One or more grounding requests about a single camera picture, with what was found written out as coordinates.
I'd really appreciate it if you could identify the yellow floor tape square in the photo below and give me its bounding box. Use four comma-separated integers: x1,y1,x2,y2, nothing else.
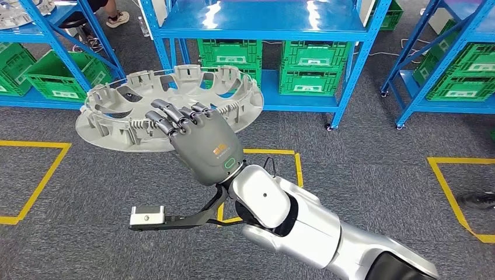
215,148,304,228
427,156,495,245

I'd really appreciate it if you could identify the white table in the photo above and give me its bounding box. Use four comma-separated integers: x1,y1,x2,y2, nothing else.
357,0,377,29

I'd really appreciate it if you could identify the white furniture panel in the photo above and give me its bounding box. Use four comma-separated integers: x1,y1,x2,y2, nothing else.
136,0,169,40
419,6,442,36

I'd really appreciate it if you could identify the clear plastic bottle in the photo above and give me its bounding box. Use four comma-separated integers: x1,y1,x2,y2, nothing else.
137,16,150,39

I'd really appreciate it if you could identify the white floor cable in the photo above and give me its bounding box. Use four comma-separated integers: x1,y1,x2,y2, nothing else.
354,37,423,65

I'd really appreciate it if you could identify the blue metal shelf rack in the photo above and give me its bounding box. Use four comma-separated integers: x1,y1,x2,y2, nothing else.
0,0,127,111
380,0,495,131
139,0,392,131

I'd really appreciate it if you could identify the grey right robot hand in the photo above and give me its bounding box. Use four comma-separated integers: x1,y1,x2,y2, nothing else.
145,98,246,187

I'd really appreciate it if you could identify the black stool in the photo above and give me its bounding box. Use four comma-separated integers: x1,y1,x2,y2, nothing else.
58,11,90,47

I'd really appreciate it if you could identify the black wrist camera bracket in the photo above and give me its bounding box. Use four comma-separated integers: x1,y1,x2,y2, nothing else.
128,184,248,232

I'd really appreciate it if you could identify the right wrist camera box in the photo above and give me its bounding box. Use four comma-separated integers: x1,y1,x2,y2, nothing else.
129,205,166,227

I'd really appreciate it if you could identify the thin black cable loop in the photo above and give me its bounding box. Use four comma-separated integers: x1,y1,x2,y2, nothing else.
263,156,278,179

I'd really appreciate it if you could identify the silver plastic hubcap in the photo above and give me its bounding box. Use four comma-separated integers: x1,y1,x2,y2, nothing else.
0,0,57,30
75,64,265,153

